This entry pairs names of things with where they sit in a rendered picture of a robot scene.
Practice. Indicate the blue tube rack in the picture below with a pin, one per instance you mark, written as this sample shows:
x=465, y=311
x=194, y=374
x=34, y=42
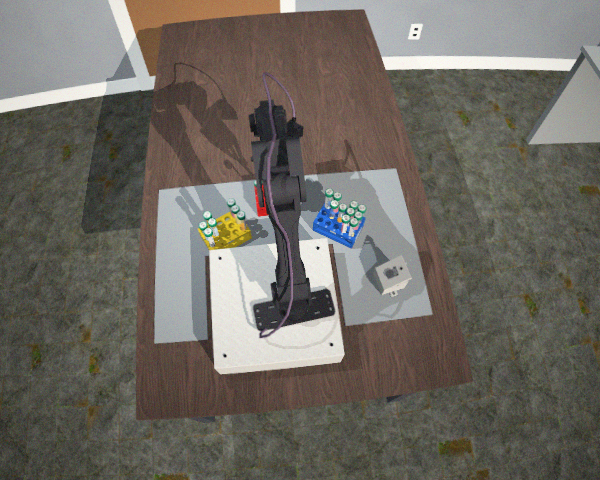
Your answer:
x=328, y=227

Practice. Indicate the yellow rack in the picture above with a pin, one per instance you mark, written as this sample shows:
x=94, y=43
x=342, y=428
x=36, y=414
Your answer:
x=229, y=233

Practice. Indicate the grey flat mat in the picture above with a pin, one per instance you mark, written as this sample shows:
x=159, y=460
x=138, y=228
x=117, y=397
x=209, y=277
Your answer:
x=180, y=272

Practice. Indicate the red tube rack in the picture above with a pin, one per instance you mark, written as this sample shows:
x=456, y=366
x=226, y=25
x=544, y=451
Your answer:
x=261, y=211

